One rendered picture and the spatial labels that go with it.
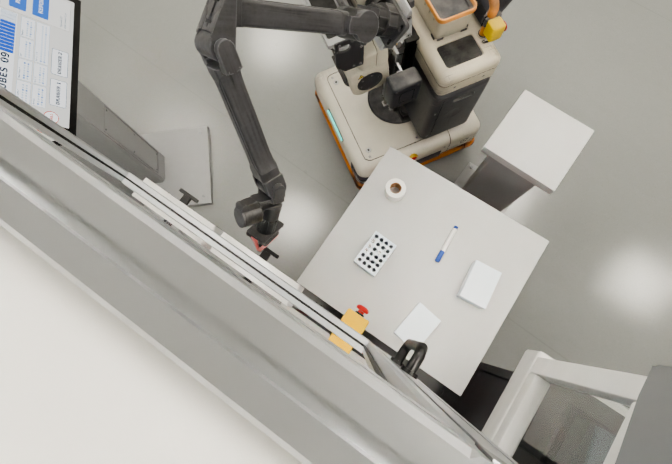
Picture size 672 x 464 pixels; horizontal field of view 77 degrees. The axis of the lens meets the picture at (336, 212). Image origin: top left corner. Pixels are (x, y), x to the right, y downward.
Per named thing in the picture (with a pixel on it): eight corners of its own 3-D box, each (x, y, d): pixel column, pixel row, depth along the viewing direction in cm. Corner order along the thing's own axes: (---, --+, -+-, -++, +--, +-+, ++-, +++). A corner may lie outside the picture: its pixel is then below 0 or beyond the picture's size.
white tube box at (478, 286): (472, 262, 139) (476, 259, 134) (496, 274, 138) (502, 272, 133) (455, 296, 137) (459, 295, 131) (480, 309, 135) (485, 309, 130)
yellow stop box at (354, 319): (350, 306, 129) (350, 305, 122) (369, 320, 128) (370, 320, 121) (340, 320, 128) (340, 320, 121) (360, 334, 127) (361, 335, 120)
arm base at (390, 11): (410, 26, 111) (391, -8, 114) (389, 22, 106) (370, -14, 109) (390, 50, 117) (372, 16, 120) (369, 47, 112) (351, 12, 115)
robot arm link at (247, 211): (286, 183, 111) (268, 171, 116) (246, 194, 104) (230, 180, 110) (285, 222, 117) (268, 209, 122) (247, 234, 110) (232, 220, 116)
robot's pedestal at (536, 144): (469, 162, 228) (524, 85, 155) (517, 193, 223) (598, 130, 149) (437, 205, 223) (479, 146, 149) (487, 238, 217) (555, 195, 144)
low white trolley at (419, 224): (378, 204, 224) (390, 145, 151) (481, 269, 213) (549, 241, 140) (315, 296, 213) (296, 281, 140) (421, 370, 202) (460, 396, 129)
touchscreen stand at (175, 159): (209, 128, 239) (109, -9, 141) (213, 203, 228) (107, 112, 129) (121, 139, 240) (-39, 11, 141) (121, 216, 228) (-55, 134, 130)
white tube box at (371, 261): (375, 232, 143) (376, 230, 139) (395, 247, 141) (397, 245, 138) (353, 262, 141) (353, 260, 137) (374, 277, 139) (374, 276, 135)
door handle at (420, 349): (403, 335, 77) (420, 338, 59) (416, 343, 77) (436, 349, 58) (389, 358, 76) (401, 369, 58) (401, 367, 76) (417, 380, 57)
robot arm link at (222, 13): (213, -13, 78) (191, -17, 85) (212, 64, 84) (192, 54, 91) (382, 11, 106) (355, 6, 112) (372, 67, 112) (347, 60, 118)
